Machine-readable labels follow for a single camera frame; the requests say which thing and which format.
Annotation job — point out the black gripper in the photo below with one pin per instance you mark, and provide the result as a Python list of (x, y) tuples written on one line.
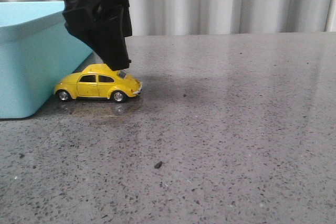
[(103, 25)]

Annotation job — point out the small black debris chip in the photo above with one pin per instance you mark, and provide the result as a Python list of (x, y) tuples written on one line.
[(158, 165)]

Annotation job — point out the yellow toy beetle car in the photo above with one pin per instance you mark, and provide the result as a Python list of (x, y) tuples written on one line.
[(98, 81)]

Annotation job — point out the light blue plastic box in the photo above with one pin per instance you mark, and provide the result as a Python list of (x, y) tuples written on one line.
[(36, 52)]

